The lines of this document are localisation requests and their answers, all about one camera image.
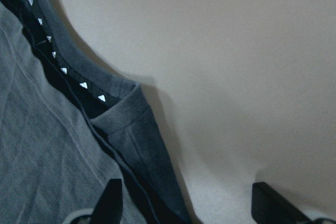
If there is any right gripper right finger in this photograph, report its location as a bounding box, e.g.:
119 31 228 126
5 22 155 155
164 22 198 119
251 182 312 224

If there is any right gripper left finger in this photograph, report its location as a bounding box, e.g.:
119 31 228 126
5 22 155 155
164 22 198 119
90 179 123 224

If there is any black graphic t-shirt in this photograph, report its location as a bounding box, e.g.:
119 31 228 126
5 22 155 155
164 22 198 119
1 0 191 223

